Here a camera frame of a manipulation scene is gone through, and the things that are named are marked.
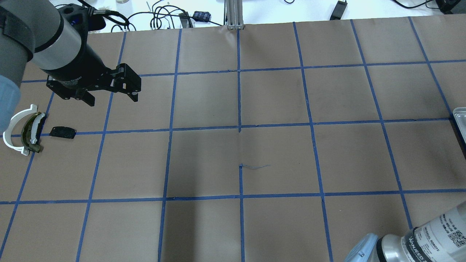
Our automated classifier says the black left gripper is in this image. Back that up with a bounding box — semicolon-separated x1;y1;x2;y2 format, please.
46;47;142;107

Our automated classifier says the grey metal tray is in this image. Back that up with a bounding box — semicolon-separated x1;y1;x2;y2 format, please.
453;107;466;142

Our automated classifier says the black rectangular brake pad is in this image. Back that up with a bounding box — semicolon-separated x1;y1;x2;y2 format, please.
49;126;77;139

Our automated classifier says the dark curved brake shoe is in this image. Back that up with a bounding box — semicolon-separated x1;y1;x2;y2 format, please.
21;112;46;156

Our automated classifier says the white semicircular plastic part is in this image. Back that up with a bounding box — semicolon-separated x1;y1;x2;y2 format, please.
2;104;47;155

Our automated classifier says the black power adapter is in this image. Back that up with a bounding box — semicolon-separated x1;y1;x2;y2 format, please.
329;0;348;20

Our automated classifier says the aluminium frame post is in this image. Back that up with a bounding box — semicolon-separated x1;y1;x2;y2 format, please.
224;0;244;30

